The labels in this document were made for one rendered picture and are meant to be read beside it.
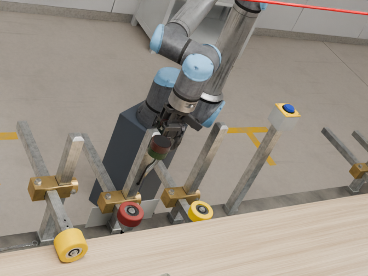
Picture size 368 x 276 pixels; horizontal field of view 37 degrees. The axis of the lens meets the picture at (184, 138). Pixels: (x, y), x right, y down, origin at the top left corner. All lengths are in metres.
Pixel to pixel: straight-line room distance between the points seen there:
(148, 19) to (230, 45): 2.25
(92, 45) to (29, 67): 0.65
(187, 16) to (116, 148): 1.02
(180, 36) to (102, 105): 1.96
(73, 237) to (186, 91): 0.55
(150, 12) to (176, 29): 2.70
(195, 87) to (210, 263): 0.53
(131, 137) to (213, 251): 1.03
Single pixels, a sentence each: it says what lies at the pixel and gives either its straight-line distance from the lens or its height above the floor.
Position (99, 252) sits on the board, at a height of 0.90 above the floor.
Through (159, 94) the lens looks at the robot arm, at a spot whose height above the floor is 0.78.
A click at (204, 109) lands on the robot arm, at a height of 0.82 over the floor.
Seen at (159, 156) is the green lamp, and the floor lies 1.12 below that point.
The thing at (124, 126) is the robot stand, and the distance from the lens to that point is 2.65.
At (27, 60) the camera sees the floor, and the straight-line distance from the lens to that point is 3.93.
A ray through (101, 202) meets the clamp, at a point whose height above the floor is 0.85.
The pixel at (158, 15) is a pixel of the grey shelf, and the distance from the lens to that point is 4.41.
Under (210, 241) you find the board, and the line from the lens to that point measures 1.79.
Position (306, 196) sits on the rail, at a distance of 2.54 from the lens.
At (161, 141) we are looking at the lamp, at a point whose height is 1.15.
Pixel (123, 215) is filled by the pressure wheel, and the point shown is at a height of 0.91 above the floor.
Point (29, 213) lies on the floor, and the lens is 2.88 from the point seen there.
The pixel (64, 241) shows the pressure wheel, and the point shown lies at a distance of 1.52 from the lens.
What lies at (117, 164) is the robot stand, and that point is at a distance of 2.77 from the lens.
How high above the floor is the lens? 2.12
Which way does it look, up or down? 35 degrees down
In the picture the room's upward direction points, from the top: 25 degrees clockwise
